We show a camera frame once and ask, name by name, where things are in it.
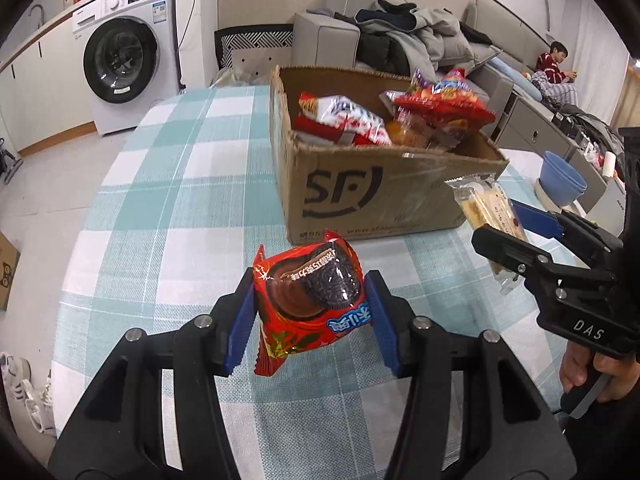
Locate clear cake bar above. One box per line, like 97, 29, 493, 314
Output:
444, 172, 532, 295

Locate red oreo pie packet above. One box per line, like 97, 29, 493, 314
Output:
253, 230, 372, 377

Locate red biscuit snack bag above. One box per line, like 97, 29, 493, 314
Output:
380, 68, 496, 129

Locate white snack bag red trim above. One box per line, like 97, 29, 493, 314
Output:
293, 92, 392, 146

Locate person's right hand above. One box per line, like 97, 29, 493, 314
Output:
558, 341, 640, 404

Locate blue plastic bowl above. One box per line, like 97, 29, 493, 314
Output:
539, 151, 588, 207

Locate teal plaid tablecloth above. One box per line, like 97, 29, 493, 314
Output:
51, 87, 565, 479

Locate brown cardboard SF box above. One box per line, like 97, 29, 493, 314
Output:
269, 66, 508, 245

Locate orange egg cake packet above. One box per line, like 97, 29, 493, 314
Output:
385, 108, 464, 152

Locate seated person in red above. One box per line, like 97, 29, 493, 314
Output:
530, 41, 578, 108

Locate white sneakers on floor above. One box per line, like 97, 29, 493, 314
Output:
0, 352, 56, 437

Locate small cardboard box on floor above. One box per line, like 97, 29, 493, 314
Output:
0, 233, 21, 311

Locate grey jacket pile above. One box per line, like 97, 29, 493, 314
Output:
333, 0, 500, 82

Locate black patterned chair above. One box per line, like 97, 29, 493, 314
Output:
214, 23, 294, 76

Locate white front-load washing machine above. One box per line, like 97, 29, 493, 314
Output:
72, 0, 180, 136

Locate beige fabric sofa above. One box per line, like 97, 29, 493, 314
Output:
292, 0, 549, 122

